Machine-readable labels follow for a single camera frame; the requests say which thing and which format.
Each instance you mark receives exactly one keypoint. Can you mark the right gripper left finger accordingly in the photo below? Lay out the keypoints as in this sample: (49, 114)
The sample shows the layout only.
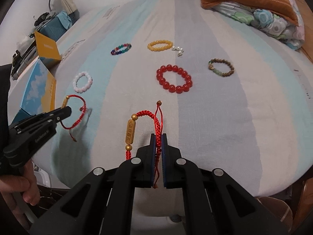
(102, 202)

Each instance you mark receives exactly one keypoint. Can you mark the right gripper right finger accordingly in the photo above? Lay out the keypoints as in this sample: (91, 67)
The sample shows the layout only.
(214, 203)

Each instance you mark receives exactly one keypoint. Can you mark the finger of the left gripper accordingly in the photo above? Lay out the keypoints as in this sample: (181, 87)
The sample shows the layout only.
(62, 113)

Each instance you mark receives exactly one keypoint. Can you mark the red cord bracelet gold bar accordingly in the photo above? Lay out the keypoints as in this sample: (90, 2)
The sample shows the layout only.
(79, 108)

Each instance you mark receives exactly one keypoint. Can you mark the pearl earrings cluster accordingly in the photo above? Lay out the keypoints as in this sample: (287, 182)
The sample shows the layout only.
(178, 50)

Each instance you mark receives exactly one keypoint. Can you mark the left hand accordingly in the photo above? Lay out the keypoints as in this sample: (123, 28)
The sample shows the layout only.
(25, 184)

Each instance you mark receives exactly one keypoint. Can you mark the blue white cardboard box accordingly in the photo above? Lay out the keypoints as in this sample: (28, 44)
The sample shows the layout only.
(34, 91)

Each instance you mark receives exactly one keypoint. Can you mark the teal suitcase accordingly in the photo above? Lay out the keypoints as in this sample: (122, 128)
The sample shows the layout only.
(55, 24)

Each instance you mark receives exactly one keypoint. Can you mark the striped bed sheet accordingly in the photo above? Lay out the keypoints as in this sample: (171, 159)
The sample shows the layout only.
(236, 99)

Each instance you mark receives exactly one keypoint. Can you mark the floral quilt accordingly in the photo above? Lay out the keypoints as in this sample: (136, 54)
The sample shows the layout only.
(268, 22)

